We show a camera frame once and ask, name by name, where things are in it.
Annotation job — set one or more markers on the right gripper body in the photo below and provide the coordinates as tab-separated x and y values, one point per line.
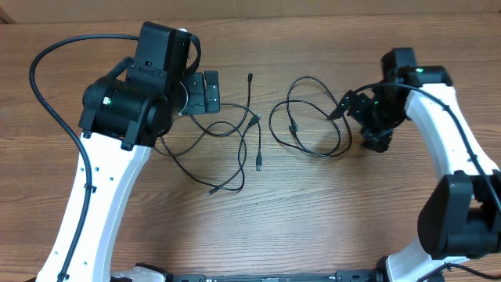
379	116

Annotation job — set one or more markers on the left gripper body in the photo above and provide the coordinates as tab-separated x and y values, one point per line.
197	104

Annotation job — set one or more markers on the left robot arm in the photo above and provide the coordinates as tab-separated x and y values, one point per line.
124	114

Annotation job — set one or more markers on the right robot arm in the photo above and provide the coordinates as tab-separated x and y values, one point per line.
461	219

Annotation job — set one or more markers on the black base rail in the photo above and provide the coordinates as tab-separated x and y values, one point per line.
274	276

